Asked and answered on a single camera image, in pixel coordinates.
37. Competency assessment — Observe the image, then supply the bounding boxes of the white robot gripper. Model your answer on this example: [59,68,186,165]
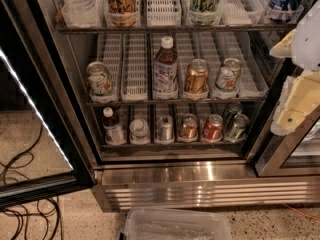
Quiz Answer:
[269,0,320,136]

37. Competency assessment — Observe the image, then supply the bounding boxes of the clear water bottle white cap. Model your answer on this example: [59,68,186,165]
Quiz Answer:
[129,118,150,145]

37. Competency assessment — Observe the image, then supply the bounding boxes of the green can rear bottom shelf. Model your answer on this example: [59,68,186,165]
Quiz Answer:
[222,102,243,125]

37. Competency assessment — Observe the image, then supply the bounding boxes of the green can front bottom shelf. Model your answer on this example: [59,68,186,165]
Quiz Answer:
[225,114,249,143]

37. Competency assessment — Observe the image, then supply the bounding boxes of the gold can middle shelf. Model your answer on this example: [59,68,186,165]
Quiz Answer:
[184,58,210,100]

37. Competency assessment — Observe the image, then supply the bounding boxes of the red can bottom shelf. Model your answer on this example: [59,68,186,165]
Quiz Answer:
[202,114,223,143]

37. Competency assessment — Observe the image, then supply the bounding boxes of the green tall can top shelf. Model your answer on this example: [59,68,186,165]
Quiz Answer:
[189,0,220,25]

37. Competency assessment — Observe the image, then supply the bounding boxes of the gold can bottom shelf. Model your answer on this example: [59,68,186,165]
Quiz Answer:
[179,114,198,142]

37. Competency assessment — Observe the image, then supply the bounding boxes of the stainless steel fridge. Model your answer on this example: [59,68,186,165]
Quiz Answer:
[6,0,320,213]

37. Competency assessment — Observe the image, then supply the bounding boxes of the brown tea bottle middle shelf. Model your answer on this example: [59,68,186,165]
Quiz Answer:
[153,36,178,100]

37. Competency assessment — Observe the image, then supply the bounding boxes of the brown tea bottle shelf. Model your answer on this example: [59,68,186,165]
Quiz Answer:
[102,107,126,146]
[153,36,178,100]

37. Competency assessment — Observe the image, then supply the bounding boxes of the silver can bottom shelf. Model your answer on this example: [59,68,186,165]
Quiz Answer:
[156,115,174,143]

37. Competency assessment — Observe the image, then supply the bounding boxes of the empty white tray middle shelf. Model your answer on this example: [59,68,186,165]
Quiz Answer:
[121,34,148,102]

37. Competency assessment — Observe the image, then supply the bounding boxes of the gold tall can top shelf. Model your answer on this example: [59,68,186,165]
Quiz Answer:
[105,0,138,27]

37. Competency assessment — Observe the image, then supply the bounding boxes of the brown tea bottle bottom shelf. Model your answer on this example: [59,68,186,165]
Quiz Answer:
[102,107,126,146]

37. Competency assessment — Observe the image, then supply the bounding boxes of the clear water bottle top shelf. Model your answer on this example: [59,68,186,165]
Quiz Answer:
[62,0,101,28]

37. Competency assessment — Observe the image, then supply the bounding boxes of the open fridge glass door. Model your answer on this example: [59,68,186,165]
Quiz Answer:
[0,0,94,209]

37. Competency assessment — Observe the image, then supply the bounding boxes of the white orange can middle right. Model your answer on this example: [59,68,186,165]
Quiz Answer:
[214,57,242,99]

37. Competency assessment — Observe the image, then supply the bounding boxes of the white green can middle left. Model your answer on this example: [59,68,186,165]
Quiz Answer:
[86,61,115,103]

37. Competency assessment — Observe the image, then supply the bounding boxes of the clear plastic bin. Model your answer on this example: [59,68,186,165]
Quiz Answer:
[119,207,232,240]

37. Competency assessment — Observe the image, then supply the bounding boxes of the orange cable on floor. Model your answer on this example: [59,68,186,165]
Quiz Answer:
[283,203,320,222]

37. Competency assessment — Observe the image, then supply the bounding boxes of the black cables on floor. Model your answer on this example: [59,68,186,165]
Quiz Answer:
[0,123,64,240]

